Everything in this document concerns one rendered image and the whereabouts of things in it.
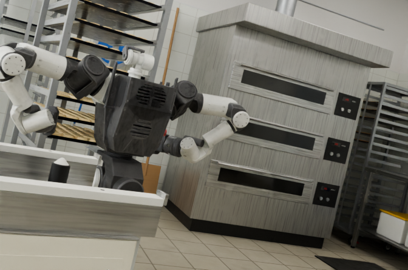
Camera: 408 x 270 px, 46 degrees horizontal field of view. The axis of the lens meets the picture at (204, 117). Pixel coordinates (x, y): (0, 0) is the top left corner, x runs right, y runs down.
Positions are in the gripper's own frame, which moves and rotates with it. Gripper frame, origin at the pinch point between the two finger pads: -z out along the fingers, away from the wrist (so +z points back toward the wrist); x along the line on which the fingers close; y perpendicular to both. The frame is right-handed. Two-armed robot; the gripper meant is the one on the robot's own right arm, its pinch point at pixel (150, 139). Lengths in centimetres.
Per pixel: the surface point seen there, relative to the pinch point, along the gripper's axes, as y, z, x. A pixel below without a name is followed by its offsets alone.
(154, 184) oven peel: -216, -130, -63
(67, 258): 138, 86, -5
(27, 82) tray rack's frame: 3, -87, 12
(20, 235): 144, 82, -3
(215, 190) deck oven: -194, -53, -46
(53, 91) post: 33.4, -33.7, 11.6
